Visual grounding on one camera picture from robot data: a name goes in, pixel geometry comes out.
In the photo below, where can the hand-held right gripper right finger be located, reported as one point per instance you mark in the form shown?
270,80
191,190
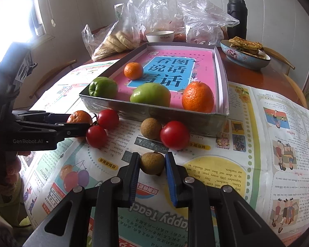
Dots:
171,180

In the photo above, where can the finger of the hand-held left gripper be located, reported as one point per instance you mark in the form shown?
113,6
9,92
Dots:
69,131
36,115

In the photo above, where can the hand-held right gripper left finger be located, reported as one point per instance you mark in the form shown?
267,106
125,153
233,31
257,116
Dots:
130,182

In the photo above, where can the brown longan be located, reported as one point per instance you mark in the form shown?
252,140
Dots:
152,163
151,128

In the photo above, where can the red tomato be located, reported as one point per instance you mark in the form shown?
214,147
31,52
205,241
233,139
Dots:
108,118
175,135
96,136

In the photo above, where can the small green jujube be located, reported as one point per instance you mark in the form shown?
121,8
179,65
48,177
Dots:
103,87

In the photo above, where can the grey cardboard box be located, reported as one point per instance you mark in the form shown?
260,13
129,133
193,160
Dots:
157,118

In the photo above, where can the orange mandarin with green stem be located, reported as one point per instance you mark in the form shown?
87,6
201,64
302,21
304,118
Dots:
197,97

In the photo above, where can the large green jujube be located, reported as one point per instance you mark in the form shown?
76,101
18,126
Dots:
150,95

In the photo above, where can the person's left hand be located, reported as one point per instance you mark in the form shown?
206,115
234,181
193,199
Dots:
12,169

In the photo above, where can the newspaper sheet with film strip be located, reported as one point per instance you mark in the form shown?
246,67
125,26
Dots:
67,90

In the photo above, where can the newspaper sheet with balloons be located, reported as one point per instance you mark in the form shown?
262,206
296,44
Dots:
72,175

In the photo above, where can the clear plastic bag with bread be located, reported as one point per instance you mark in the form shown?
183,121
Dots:
92,43

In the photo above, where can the bread loaves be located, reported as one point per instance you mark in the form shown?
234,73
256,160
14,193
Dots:
118,42

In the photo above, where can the window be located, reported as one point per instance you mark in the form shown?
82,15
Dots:
12,12

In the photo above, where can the pink book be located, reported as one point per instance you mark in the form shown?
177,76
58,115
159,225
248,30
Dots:
200,67

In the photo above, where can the newspaper sheet with yellow border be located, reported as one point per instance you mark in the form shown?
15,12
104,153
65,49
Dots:
285,146

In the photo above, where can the white ceramic bowl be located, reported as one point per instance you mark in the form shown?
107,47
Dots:
159,38

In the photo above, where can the blue floral bowl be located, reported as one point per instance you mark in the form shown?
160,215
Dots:
242,59

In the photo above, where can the crumpled clear plastic bag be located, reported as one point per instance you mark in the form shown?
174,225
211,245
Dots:
157,12

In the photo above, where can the light wooden chair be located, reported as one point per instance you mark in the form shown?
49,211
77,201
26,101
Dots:
296,90

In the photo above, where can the fried pancakes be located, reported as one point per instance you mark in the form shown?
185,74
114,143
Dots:
247,45

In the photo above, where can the black thermos bottle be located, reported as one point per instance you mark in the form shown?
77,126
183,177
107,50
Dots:
237,18

